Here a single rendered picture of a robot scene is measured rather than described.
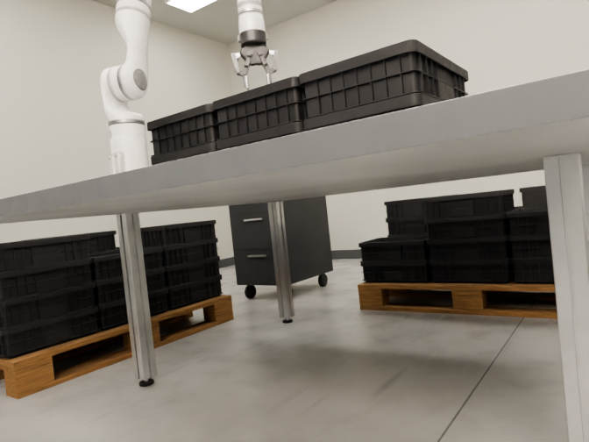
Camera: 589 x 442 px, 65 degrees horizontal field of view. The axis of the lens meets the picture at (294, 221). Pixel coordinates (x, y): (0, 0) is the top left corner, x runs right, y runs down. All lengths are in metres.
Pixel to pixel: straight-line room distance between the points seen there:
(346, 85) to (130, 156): 0.58
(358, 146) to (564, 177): 0.60
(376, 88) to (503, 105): 0.61
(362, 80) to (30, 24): 3.97
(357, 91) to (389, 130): 0.57
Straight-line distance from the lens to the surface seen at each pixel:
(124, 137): 1.29
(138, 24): 1.40
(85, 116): 4.77
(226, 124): 1.32
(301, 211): 3.25
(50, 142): 4.54
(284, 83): 1.19
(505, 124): 0.48
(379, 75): 1.07
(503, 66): 4.65
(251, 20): 1.41
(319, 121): 1.11
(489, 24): 4.77
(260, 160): 0.60
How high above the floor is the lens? 0.61
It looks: 1 degrees down
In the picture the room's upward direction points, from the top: 6 degrees counter-clockwise
